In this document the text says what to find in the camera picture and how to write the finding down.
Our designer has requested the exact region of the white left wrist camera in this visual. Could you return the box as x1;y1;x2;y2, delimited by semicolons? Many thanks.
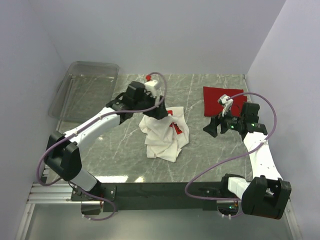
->
144;74;160;98

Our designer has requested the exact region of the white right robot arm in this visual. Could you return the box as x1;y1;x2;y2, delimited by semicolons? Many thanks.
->
203;100;292;220

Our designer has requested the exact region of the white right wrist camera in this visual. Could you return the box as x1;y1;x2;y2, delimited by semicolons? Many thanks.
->
217;94;234;117

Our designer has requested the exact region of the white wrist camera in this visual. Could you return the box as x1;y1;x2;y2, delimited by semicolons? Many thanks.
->
144;74;160;98
217;94;234;117

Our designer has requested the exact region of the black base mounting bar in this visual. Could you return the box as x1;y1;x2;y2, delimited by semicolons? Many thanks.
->
71;181;236;211

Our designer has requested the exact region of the folded red t shirt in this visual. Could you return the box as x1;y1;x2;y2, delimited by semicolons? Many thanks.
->
203;86;245;118

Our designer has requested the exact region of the clear plastic bin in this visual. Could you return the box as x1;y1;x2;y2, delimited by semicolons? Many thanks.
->
48;61;119;123

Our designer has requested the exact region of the white t shirt red print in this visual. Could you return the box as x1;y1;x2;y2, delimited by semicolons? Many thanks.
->
138;106;190;163

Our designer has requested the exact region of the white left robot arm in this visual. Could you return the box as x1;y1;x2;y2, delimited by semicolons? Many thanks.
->
43;79;168;192

